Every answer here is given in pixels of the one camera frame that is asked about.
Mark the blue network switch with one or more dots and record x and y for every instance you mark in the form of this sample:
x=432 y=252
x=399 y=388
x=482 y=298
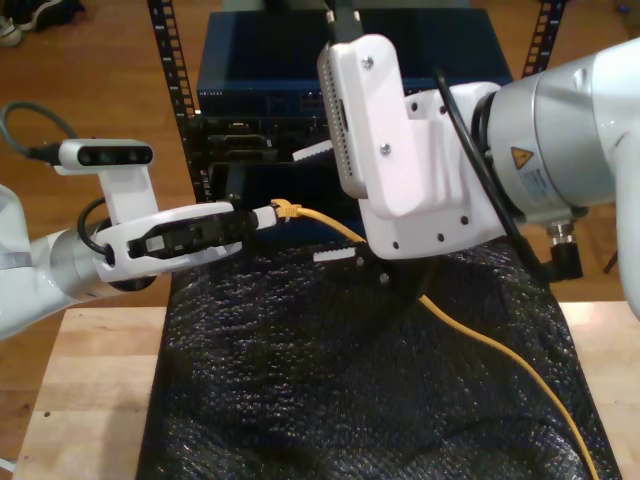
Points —
x=260 y=50

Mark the black rack tray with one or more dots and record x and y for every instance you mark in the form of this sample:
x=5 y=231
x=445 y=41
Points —
x=260 y=175

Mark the black sneaker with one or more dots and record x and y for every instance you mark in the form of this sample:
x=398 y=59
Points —
x=50 y=12

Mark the white sneaker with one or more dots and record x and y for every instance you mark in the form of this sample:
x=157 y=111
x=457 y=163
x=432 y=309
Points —
x=9 y=32

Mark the black rack server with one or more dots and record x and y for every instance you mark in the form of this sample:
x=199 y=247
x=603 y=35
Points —
x=240 y=142

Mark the black bubble mat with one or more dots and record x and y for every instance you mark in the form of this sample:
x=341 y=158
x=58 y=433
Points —
x=350 y=400

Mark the small blue object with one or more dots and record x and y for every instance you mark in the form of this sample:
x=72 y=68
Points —
x=622 y=8

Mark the black rack frame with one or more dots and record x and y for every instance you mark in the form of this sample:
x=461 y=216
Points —
x=189 y=135

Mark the blue rack platform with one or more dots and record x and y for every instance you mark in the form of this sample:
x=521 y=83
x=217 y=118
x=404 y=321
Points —
x=290 y=235

